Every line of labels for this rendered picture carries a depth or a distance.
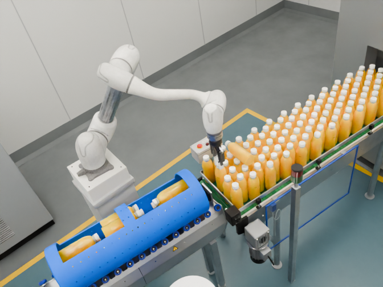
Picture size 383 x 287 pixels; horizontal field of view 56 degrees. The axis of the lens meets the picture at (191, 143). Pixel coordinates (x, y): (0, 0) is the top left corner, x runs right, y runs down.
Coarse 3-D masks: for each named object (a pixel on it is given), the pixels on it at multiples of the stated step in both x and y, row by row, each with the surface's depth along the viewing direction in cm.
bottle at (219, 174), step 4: (216, 168) 218; (224, 168) 218; (216, 172) 218; (220, 172) 217; (224, 172) 217; (216, 176) 220; (220, 176) 218; (224, 176) 219; (216, 180) 223; (220, 180) 220; (220, 184) 223; (220, 188) 226
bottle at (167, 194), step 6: (180, 180) 215; (174, 186) 211; (180, 186) 211; (186, 186) 212; (162, 192) 209; (168, 192) 208; (174, 192) 209; (180, 192) 211; (156, 198) 209; (162, 198) 207; (168, 198) 208
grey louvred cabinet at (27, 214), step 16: (0, 144) 281; (0, 160) 287; (0, 176) 293; (16, 176) 302; (0, 192) 299; (16, 192) 309; (32, 192) 319; (0, 208) 306; (16, 208) 316; (32, 208) 327; (0, 224) 312; (16, 224) 323; (32, 224) 334; (48, 224) 351; (0, 240) 319; (16, 240) 330; (0, 256) 331
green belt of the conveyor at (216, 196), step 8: (368, 128) 256; (360, 136) 252; (336, 144) 250; (344, 144) 248; (336, 152) 244; (312, 168) 237; (208, 184) 241; (216, 184) 240; (216, 192) 235; (272, 192) 228; (216, 200) 232; (224, 200) 229; (248, 200) 226; (224, 208) 226; (248, 208) 222
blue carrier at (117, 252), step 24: (192, 192) 199; (120, 216) 191; (144, 216) 191; (168, 216) 194; (192, 216) 202; (72, 240) 201; (120, 240) 185; (144, 240) 191; (48, 264) 177; (72, 264) 178; (96, 264) 181; (120, 264) 191
